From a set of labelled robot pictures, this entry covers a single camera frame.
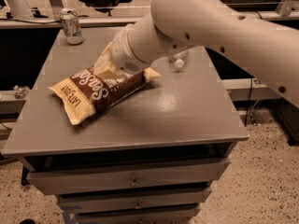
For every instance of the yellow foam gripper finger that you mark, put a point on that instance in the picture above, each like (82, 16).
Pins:
(104, 67)

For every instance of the brown and yellow chip bag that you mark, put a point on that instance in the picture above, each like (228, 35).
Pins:
(86, 93)

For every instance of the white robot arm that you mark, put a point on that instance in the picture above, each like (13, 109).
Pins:
(267, 51)

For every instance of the white soda can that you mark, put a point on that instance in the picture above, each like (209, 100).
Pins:
(71, 26)

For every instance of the clear plastic water bottle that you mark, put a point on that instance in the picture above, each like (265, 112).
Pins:
(179, 60)

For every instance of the small clear glass jar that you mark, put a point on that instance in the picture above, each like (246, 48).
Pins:
(21, 92)

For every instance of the grey drawer cabinet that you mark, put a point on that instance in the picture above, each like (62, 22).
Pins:
(177, 117)

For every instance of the top grey drawer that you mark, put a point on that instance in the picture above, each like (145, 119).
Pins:
(128, 176)

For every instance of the grey drawer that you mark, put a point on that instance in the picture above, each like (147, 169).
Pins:
(135, 200)
(128, 176)
(139, 216)

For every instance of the middle grey drawer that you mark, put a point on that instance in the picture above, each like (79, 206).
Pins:
(135, 200)

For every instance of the bottom grey drawer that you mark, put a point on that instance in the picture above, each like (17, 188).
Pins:
(139, 216)

